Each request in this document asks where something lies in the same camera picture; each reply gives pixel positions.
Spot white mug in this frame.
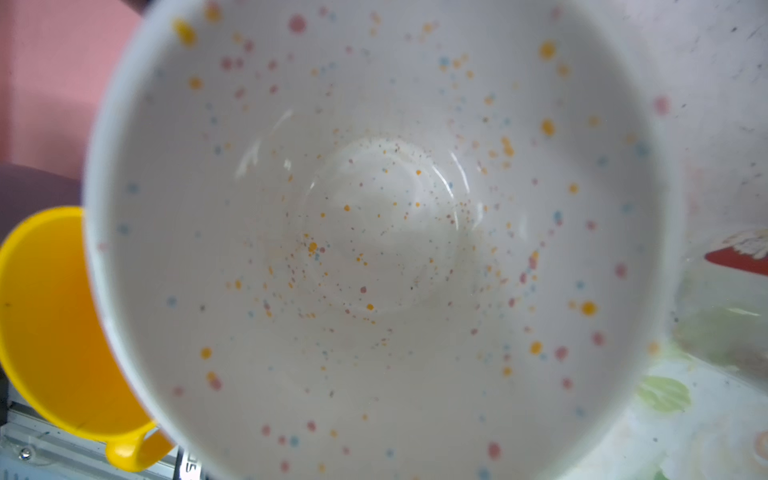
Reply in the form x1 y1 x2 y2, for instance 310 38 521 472
83 1 684 479

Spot yellow mug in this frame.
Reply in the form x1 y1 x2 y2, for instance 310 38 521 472
1 206 174 472

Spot clear glass cup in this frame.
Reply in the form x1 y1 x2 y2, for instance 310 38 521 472
671 225 767 392

